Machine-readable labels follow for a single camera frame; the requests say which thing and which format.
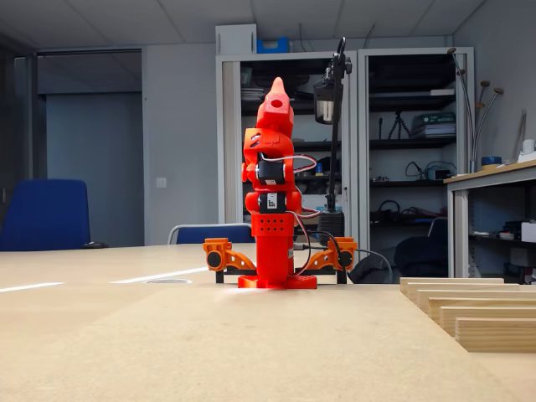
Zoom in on grey metal shelf cabinet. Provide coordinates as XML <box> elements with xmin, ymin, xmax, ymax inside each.
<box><xmin>358</xmin><ymin>46</ymin><xmax>477</xmax><ymax>286</ymax></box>
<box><xmin>215</xmin><ymin>49</ymin><xmax>359</xmax><ymax>248</ymax></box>

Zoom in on blue plastic box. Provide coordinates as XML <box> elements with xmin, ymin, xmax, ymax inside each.
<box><xmin>255</xmin><ymin>36</ymin><xmax>291</xmax><ymax>54</ymax></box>

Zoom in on white box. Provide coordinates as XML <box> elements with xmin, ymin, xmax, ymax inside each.
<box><xmin>215</xmin><ymin>23</ymin><xmax>258</xmax><ymax>56</ymax></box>

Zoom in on black gooseneck stand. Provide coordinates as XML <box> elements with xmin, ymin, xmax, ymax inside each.
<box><xmin>312</xmin><ymin>36</ymin><xmax>353</xmax><ymax>247</ymax></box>

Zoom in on orange table clamp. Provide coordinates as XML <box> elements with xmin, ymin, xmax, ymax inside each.
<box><xmin>203</xmin><ymin>237</ymin><xmax>257</xmax><ymax>285</ymax></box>
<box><xmin>301</xmin><ymin>236</ymin><xmax>359</xmax><ymax>285</ymax></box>

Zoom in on black flexible mini tripod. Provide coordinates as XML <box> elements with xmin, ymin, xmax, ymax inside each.
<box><xmin>387</xmin><ymin>110</ymin><xmax>413</xmax><ymax>141</ymax></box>

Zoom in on stack of books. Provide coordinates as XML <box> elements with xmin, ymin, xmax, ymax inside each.
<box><xmin>410</xmin><ymin>111</ymin><xmax>457</xmax><ymax>139</ymax></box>

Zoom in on black office chair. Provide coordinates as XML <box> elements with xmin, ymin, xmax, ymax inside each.
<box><xmin>348</xmin><ymin>250</ymin><xmax>394</xmax><ymax>286</ymax></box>

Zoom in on dark grey office chair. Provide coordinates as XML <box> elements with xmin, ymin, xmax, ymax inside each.
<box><xmin>393</xmin><ymin>216</ymin><xmax>450</xmax><ymax>281</ymax></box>

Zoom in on metal coat stand wooden knobs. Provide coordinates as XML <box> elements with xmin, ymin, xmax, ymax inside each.
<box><xmin>446</xmin><ymin>47</ymin><xmax>506</xmax><ymax>173</ymax></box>

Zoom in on grey desk with wooden top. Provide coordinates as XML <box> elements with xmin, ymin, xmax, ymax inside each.
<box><xmin>443</xmin><ymin>158</ymin><xmax>536</xmax><ymax>286</ymax></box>

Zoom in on blue office chair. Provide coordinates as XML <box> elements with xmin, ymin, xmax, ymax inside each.
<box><xmin>0</xmin><ymin>178</ymin><xmax>91</xmax><ymax>252</ymax></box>

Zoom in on blue chair with grey frame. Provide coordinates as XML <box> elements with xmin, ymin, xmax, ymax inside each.
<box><xmin>167</xmin><ymin>223</ymin><xmax>255</xmax><ymax>246</ymax></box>

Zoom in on grey cable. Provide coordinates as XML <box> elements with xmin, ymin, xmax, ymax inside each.
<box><xmin>354</xmin><ymin>248</ymin><xmax>394</xmax><ymax>285</ymax></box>

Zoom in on white table cable grommet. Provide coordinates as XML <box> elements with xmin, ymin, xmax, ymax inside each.
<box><xmin>142</xmin><ymin>277</ymin><xmax>193</xmax><ymax>286</ymax></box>

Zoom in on brown fibreboard base plate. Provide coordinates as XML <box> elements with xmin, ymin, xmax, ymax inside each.
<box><xmin>0</xmin><ymin>284</ymin><xmax>536</xmax><ymax>402</ymax></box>

